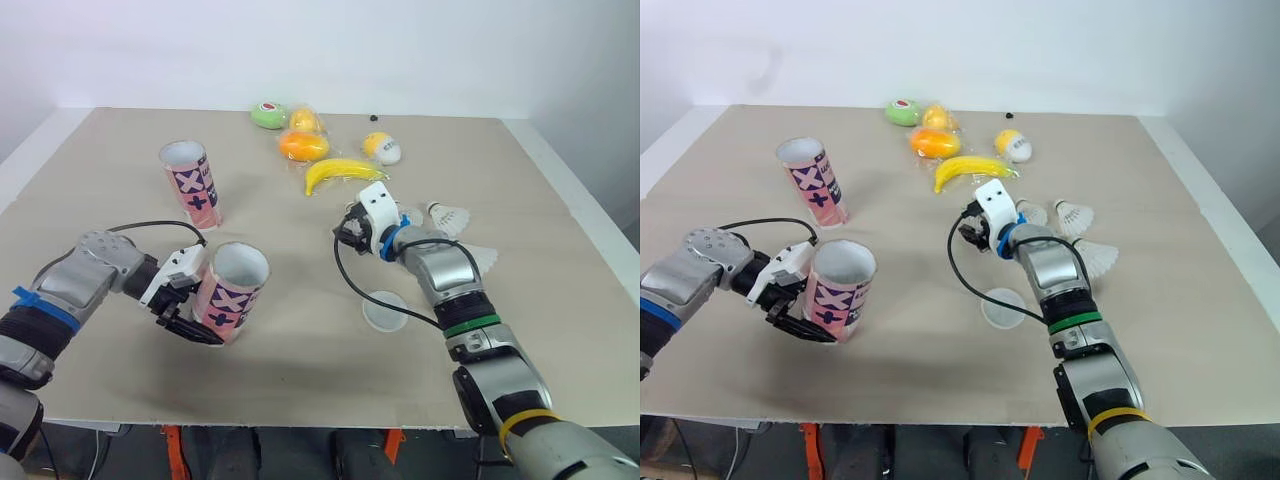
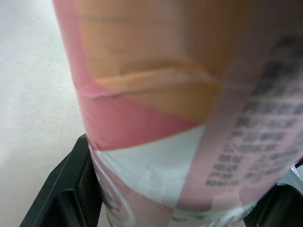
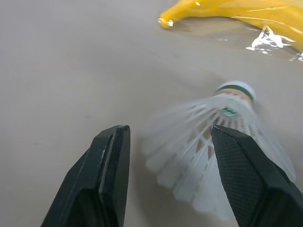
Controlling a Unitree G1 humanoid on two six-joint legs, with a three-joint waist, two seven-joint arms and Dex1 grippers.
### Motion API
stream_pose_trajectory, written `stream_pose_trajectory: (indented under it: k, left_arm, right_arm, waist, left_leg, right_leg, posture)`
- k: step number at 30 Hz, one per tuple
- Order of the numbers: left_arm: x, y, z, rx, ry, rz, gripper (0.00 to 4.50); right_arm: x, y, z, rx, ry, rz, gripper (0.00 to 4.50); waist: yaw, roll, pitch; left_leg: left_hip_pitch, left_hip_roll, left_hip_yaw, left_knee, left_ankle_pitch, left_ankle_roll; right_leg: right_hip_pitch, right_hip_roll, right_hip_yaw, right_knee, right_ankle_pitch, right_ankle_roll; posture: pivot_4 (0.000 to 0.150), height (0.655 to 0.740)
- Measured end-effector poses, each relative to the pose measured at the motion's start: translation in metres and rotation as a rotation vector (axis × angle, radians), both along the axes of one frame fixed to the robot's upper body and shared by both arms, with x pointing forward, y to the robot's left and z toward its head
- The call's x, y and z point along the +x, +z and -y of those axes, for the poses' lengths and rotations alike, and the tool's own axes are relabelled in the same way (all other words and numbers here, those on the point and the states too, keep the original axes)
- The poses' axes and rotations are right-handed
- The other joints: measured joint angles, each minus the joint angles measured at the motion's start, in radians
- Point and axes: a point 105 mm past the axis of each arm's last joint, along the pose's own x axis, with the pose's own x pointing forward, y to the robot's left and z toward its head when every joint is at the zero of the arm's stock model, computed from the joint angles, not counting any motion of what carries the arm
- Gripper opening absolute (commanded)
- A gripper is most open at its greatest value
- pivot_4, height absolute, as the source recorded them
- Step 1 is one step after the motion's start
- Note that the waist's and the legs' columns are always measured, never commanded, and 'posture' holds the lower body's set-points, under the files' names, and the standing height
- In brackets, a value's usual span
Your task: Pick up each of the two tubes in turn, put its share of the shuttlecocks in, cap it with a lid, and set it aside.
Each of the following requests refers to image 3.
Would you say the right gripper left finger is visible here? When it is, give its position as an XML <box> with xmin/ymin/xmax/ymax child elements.
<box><xmin>41</xmin><ymin>124</ymin><xmax>131</xmax><ymax>227</ymax></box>

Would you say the yellow toy banana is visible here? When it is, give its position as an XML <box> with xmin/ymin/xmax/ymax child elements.
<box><xmin>157</xmin><ymin>0</ymin><xmax>303</xmax><ymax>62</ymax></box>

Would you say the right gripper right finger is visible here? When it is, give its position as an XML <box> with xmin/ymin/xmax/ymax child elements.
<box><xmin>210</xmin><ymin>124</ymin><xmax>303</xmax><ymax>227</ymax></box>

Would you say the white feather shuttlecock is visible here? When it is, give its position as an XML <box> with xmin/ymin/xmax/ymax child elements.
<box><xmin>142</xmin><ymin>80</ymin><xmax>298</xmax><ymax>222</ymax></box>

